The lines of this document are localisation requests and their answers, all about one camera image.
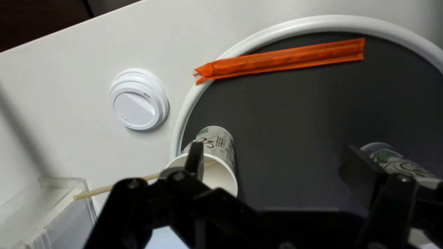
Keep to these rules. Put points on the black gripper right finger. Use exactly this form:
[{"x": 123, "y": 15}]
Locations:
[{"x": 401, "y": 212}]

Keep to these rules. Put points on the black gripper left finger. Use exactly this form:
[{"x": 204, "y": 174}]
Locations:
[{"x": 128, "y": 208}]

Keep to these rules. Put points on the thin wooden chopstick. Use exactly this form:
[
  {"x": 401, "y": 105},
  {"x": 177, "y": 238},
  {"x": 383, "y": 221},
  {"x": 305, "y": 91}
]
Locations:
[{"x": 114, "y": 186}]

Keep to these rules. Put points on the white plastic cup lid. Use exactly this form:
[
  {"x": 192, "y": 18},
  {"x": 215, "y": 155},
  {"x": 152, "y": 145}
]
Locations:
[{"x": 138, "y": 101}]

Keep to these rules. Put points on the orange chopstick wrapper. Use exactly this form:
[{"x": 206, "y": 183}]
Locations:
[{"x": 276, "y": 60}]

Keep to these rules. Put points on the translucent white plastic box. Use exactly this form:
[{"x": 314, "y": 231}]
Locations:
[{"x": 41, "y": 216}]

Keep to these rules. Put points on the round dark tray white rim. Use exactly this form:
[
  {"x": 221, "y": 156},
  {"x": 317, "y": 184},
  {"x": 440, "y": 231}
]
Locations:
[{"x": 299, "y": 115}]

